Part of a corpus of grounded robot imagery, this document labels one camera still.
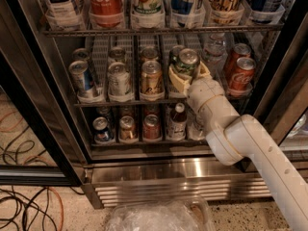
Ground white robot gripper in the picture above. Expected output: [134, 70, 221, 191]
[168, 62, 224, 112]

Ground green front can shelf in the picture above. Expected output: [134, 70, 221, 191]
[174, 48, 200, 76]

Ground green can shelf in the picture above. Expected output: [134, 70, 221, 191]
[169, 45, 185, 64]
[174, 48, 200, 76]

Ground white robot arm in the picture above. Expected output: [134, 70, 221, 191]
[168, 64, 308, 231]

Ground green rear can middle shelf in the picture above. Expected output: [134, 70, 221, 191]
[169, 45, 185, 64]

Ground clear water bottle middle shelf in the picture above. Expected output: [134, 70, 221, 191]
[201, 33, 226, 76]

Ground clear water bottle shelf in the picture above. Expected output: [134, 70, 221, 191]
[188, 110, 205, 141]
[201, 33, 226, 76]

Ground gold front can middle shelf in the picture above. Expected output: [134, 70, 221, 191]
[141, 61, 163, 95]

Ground gold can shelf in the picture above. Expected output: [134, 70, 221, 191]
[141, 46, 159, 63]
[141, 61, 163, 95]
[119, 115, 137, 141]

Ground red cola front can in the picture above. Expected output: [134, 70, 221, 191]
[228, 57, 256, 90]

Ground red cola can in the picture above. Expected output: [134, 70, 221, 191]
[223, 43, 251, 77]
[228, 57, 256, 90]

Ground brown juice bottle bottom shelf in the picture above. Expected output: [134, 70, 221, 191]
[167, 103, 187, 141]

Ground gold rear can middle shelf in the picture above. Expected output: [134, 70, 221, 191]
[141, 46, 159, 63]

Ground clear water bottle bottom shelf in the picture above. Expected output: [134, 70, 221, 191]
[188, 110, 205, 141]

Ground red cola rear can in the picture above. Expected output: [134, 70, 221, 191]
[223, 43, 251, 77]

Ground red can bottom shelf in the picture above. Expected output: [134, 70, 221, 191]
[142, 115, 161, 140]

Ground white front can middle shelf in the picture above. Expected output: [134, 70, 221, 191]
[108, 63, 131, 96]

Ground white can shelf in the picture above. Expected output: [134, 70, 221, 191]
[108, 46, 126, 64]
[108, 63, 131, 96]

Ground white rear can middle shelf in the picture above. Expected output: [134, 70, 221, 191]
[108, 46, 126, 64]

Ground gold bottle top shelf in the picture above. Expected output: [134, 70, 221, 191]
[208, 0, 242, 24]

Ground gold can bottom shelf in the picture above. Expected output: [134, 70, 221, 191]
[119, 115, 137, 141]

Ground green white bottle top shelf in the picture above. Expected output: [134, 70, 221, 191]
[131, 0, 165, 29]

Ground right glass fridge door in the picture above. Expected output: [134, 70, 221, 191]
[265, 51, 308, 177]

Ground glass fridge door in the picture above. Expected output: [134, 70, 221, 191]
[0, 52, 81, 187]
[265, 51, 308, 177]

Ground dark blue bottle top shelf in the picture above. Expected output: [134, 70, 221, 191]
[246, 0, 285, 24]

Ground blue can bottom shelf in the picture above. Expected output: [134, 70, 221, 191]
[92, 116, 114, 143]

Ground blue can shelf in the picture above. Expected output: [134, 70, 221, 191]
[92, 116, 114, 143]
[72, 48, 90, 62]
[68, 61, 98, 98]

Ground stainless steel fridge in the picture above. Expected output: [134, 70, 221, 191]
[1, 0, 307, 208]

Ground blue front can middle shelf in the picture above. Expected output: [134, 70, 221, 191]
[68, 61, 98, 98]

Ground blue rear can middle shelf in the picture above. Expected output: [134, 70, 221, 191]
[72, 48, 90, 62]

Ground red cola bottle top shelf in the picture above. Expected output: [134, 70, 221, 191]
[90, 0, 123, 28]

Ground left glass fridge door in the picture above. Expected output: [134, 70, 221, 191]
[0, 52, 81, 187]

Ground clear plastic bin with bag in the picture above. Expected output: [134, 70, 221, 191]
[104, 196, 216, 231]

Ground black and orange floor cables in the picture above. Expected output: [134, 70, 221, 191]
[0, 186, 85, 231]

